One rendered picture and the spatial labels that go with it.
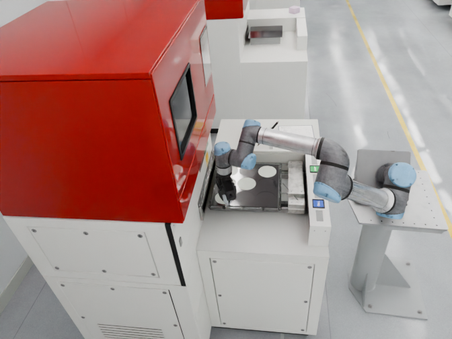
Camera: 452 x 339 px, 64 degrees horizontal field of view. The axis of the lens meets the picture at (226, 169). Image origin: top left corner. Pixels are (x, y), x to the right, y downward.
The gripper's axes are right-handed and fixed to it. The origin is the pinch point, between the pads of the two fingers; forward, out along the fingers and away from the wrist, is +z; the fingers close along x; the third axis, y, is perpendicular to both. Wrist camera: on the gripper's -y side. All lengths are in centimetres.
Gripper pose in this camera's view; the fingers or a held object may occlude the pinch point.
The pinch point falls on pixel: (229, 204)
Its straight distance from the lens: 185.0
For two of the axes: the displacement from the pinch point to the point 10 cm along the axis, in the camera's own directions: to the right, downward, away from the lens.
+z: 0.8, 7.7, 6.3
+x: -9.4, 2.7, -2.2
